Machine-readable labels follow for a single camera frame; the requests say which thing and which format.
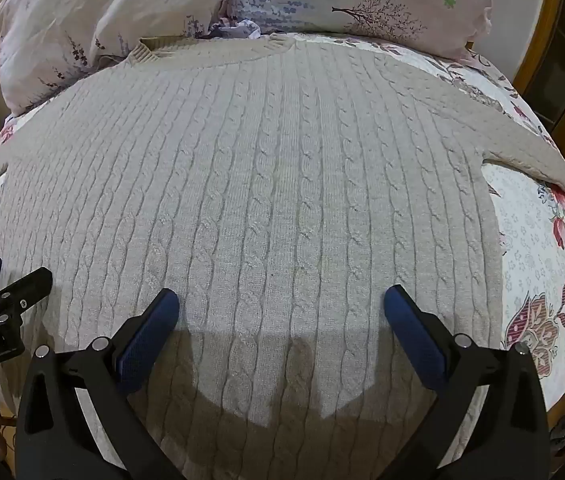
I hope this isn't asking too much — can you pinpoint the pink floral pillow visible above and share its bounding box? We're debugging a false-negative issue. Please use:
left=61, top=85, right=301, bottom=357
left=226, top=0, right=494, bottom=59
left=0, top=0, right=233, bottom=117

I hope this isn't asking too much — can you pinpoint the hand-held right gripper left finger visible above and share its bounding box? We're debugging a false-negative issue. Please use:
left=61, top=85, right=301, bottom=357
left=14, top=288, right=198, bottom=480

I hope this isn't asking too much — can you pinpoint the beige cable-knit sweater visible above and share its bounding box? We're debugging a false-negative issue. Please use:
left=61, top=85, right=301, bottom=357
left=0, top=33, right=565, bottom=480

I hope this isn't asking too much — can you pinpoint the floral quilted bedspread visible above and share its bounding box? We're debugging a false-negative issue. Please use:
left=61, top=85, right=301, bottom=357
left=0, top=33, right=565, bottom=411

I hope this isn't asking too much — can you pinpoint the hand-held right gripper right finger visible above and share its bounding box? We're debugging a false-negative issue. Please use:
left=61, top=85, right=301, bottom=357
left=373, top=285, right=551, bottom=480

